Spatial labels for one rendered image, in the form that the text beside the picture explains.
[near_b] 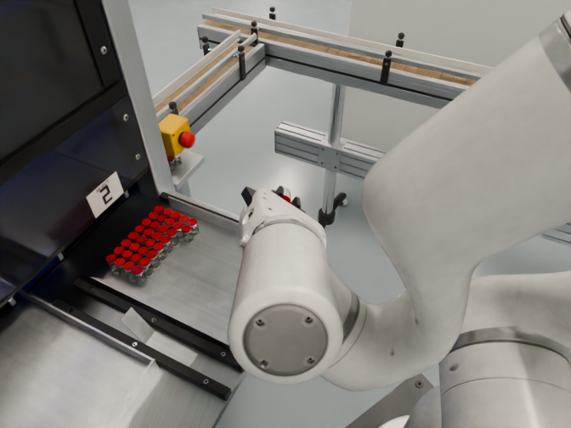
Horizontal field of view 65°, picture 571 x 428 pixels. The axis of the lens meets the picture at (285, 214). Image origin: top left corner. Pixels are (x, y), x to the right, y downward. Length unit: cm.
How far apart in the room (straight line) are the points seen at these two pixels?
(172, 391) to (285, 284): 57
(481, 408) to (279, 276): 22
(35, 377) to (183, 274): 32
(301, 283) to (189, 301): 63
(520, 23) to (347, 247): 115
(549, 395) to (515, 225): 23
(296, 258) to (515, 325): 22
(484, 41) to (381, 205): 186
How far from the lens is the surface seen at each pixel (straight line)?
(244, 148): 268
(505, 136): 23
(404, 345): 36
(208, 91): 141
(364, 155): 177
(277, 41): 168
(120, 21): 92
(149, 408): 86
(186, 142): 110
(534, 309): 45
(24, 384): 95
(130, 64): 95
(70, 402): 90
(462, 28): 209
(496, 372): 45
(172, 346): 89
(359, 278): 205
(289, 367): 34
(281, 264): 34
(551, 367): 47
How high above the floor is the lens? 166
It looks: 47 degrees down
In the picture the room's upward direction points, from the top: straight up
